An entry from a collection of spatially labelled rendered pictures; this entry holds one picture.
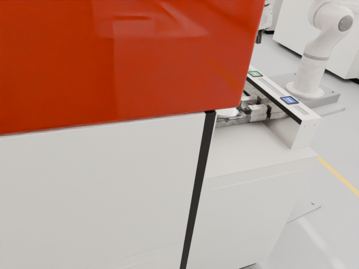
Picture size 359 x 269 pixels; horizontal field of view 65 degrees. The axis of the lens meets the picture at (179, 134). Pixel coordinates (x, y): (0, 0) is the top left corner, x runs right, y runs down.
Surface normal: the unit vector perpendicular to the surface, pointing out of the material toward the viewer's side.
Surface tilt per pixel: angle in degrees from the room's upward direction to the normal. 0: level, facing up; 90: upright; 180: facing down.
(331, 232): 0
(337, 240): 0
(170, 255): 90
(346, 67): 90
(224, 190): 90
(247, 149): 0
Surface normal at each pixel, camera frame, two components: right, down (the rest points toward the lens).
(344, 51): -0.94, 0.14
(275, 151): 0.09, -0.81
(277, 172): 0.34, 0.58
